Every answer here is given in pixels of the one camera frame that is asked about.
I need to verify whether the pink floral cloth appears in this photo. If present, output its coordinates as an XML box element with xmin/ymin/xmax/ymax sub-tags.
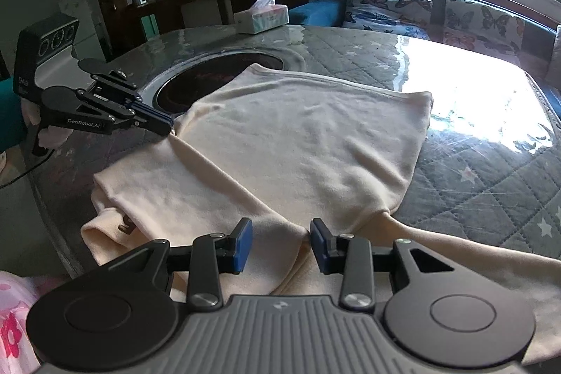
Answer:
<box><xmin>0</xmin><ymin>271</ymin><xmax>60</xmax><ymax>374</ymax></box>

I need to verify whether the left butterfly print cushion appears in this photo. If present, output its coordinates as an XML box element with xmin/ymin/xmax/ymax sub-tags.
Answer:
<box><xmin>342</xmin><ymin>0</ymin><xmax>433</xmax><ymax>40</ymax></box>

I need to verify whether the round black induction cooktop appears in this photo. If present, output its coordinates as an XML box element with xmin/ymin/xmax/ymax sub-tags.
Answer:
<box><xmin>141</xmin><ymin>47</ymin><xmax>306</xmax><ymax>117</ymax></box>

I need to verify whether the grey plain pillow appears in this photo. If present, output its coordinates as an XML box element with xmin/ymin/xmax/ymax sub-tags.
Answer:
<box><xmin>545</xmin><ymin>25</ymin><xmax>561</xmax><ymax>90</ymax></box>

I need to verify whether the butterfly print cushion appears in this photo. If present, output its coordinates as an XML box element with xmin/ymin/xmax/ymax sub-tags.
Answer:
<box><xmin>342</xmin><ymin>0</ymin><xmax>433</xmax><ymax>40</ymax></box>
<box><xmin>443</xmin><ymin>0</ymin><xmax>526</xmax><ymax>66</ymax></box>

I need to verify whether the cream knit sweater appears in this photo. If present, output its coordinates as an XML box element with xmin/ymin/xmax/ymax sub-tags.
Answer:
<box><xmin>81</xmin><ymin>64</ymin><xmax>560</xmax><ymax>362</ymax></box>

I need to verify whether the white tissue box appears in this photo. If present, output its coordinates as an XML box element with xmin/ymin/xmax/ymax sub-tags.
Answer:
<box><xmin>234</xmin><ymin>0</ymin><xmax>289</xmax><ymax>35</ymax></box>

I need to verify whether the right butterfly print cushion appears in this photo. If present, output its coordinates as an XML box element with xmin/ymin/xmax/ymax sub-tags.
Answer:
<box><xmin>443</xmin><ymin>0</ymin><xmax>526</xmax><ymax>66</ymax></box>

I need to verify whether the dark blue sofa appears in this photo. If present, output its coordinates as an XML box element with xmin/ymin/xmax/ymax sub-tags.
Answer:
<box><xmin>289</xmin><ymin>0</ymin><xmax>560</xmax><ymax>113</ymax></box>

